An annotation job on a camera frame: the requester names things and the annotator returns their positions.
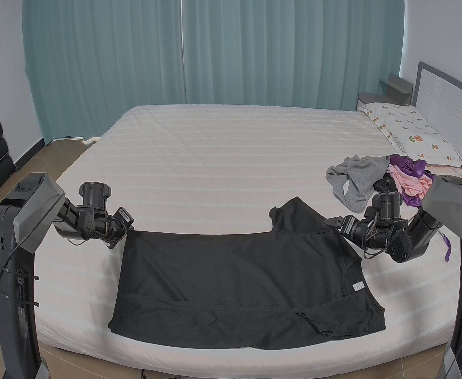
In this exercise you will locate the black T-shirt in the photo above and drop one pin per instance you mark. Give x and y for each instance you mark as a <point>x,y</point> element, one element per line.
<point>235,282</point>

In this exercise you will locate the white printed pillow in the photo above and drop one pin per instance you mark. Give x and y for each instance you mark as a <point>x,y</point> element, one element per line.
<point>416,132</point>

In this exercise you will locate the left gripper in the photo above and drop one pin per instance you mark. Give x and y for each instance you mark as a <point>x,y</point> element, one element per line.
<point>116,237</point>

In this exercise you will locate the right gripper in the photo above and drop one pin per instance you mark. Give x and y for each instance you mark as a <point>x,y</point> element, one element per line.
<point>359,231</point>

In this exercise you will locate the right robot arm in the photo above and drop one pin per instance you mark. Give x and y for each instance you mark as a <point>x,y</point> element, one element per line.
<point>452,211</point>

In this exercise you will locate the bed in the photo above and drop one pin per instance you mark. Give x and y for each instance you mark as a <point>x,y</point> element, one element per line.
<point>235,160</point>

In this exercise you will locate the blue-green curtain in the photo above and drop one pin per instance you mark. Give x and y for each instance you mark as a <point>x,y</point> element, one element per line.
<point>294,42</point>
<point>104,53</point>

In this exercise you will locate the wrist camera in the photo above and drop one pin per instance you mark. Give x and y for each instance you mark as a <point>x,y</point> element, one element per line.
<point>348,224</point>
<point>125,217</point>

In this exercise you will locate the grey bedside table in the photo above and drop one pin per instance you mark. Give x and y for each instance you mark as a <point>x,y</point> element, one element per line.
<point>392,89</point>

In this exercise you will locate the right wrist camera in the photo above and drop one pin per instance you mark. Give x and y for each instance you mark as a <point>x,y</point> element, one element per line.
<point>348,224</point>

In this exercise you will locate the pile of clothes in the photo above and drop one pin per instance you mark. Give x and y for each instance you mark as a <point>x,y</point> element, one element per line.
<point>412,180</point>

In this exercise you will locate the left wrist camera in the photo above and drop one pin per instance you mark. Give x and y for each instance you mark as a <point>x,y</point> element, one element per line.
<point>125,217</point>

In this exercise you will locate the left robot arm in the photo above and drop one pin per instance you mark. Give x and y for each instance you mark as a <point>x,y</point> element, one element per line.
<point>13,251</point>

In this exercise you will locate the grey garment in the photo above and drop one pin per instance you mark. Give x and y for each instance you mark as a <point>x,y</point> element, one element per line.
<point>361,180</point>

